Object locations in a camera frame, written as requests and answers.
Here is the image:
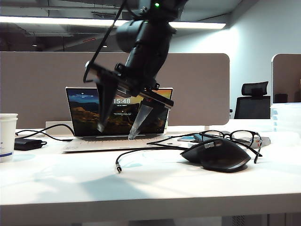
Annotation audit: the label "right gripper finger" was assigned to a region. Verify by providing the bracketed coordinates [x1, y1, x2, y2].
[127, 97, 170, 141]
[95, 75, 118, 134]

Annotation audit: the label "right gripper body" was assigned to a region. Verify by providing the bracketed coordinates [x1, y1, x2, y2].
[84, 21, 177, 111]

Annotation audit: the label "black USB charger cable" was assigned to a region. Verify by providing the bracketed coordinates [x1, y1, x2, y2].
[115, 133, 203, 174]

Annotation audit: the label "white desk socket box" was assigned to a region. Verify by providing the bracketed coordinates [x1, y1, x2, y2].
[45, 121, 73, 137]

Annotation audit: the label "wide brown desk partition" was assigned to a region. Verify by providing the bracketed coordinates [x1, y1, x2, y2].
[0, 52, 230, 129]

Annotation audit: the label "narrow brown desk partition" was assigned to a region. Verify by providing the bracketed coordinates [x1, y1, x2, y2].
[271, 53, 301, 104]

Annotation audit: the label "silver laptop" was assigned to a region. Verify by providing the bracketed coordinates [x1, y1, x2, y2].
[61, 87, 181, 153]

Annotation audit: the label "black computer mouse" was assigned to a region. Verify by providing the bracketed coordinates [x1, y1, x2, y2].
[180, 137, 251, 174]

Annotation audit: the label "black-framed eyeglasses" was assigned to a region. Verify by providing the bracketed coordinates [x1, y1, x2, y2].
[199, 130, 263, 164]

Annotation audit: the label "long ceiling light strip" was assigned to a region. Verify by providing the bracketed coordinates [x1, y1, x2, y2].
[0, 16, 226, 30]

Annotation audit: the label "black power adapter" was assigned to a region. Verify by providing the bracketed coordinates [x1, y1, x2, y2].
[14, 138, 47, 151]

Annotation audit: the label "white paper cup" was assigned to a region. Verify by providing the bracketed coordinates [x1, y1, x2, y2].
[0, 113, 19, 163]

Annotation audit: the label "black mesh office chair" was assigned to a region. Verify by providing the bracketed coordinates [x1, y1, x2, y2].
[234, 81, 271, 120]

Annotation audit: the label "small black box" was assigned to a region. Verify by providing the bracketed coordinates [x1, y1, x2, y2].
[274, 93, 288, 103]

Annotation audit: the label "translucent plastic storage boxes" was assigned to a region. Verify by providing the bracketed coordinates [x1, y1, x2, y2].
[269, 102, 301, 134]

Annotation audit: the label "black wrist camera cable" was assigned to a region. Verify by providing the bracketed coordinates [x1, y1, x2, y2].
[82, 0, 127, 83]

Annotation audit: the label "black laptop power cable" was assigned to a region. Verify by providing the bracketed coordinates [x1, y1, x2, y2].
[14, 124, 75, 143]

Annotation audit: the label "grey printed lanyard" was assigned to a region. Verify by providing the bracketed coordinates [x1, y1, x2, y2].
[246, 136, 271, 148]

